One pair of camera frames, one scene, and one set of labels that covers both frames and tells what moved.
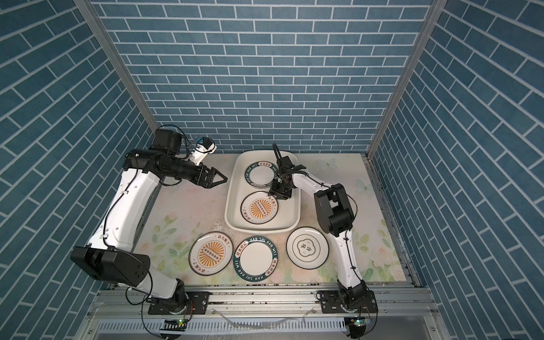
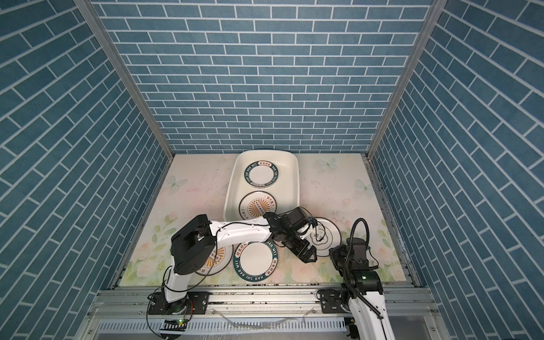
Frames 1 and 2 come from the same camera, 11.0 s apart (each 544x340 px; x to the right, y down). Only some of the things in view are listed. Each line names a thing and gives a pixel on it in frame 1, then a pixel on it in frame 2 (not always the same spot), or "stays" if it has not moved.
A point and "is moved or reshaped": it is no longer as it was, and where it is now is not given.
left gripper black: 207,183 to 300,251
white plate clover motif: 307,248 is moved or reshaped
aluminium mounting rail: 392,303 stays
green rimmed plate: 255,258 stays
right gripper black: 273,191 to 335,253
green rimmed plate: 261,175 stays
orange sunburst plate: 258,208 stays
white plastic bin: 248,208 stays
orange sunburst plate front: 210,253 stays
